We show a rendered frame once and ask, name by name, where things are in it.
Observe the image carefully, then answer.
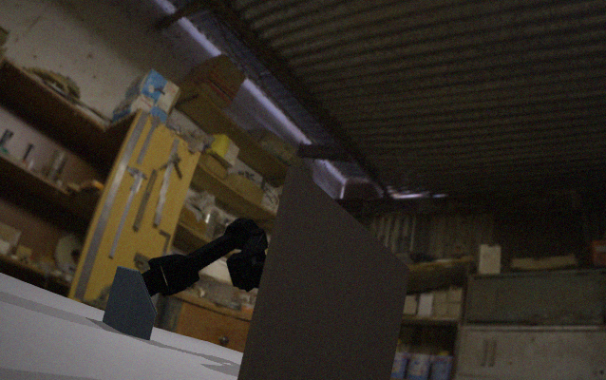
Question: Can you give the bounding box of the brown flat board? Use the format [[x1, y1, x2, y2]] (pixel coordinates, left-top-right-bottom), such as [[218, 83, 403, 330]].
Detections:
[[237, 165, 409, 380]]

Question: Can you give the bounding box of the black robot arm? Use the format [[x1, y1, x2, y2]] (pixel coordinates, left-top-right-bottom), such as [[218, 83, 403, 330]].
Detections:
[[142, 218, 269, 297]]

